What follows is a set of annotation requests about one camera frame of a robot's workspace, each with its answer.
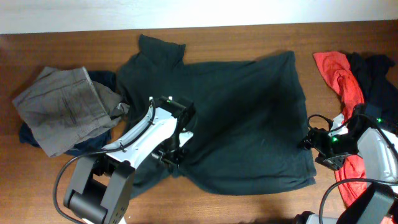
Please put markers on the black garment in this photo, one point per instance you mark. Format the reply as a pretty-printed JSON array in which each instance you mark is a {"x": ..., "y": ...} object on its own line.
[{"x": 377, "y": 90}]

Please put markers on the dark green Nike t-shirt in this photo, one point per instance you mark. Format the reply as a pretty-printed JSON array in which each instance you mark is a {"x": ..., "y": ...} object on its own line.
[{"x": 250, "y": 118}]

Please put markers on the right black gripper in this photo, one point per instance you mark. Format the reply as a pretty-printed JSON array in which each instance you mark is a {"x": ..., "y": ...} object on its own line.
[{"x": 315, "y": 138}]

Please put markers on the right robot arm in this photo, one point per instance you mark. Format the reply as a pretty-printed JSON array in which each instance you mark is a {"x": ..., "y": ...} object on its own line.
[{"x": 374, "y": 139}]

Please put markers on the navy blue folded garment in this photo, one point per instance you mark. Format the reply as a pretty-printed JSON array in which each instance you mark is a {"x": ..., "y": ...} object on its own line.
[{"x": 105, "y": 78}]

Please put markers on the grey folded trousers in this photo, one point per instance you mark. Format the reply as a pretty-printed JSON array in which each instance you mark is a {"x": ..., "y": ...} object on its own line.
[{"x": 65, "y": 107}]

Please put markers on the red garment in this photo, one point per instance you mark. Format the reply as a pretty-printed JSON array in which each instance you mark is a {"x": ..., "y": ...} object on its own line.
[{"x": 336, "y": 72}]

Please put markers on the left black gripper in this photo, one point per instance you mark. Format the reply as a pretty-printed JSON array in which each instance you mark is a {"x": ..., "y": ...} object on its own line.
[{"x": 169, "y": 162}]

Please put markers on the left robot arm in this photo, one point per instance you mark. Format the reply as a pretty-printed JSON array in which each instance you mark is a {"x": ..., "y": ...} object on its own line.
[{"x": 101, "y": 185}]

